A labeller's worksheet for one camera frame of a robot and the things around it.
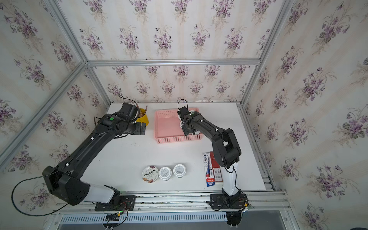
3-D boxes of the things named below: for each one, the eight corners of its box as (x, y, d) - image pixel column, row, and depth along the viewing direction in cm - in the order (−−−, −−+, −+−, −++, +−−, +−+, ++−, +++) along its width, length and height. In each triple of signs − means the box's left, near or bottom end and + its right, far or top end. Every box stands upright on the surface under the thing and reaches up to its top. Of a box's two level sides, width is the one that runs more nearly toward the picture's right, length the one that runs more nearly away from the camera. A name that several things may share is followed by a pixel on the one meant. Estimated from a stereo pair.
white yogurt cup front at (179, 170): (173, 178, 82) (172, 175, 77) (174, 167, 86) (173, 164, 81) (186, 178, 82) (186, 175, 77) (185, 167, 86) (186, 164, 81)
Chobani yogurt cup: (142, 184, 80) (140, 181, 77) (145, 168, 86) (143, 165, 82) (157, 184, 80) (156, 181, 77) (159, 168, 86) (158, 165, 82)
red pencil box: (215, 182, 82) (216, 180, 80) (209, 153, 94) (210, 151, 92) (223, 181, 83) (224, 180, 81) (216, 152, 94) (217, 151, 92)
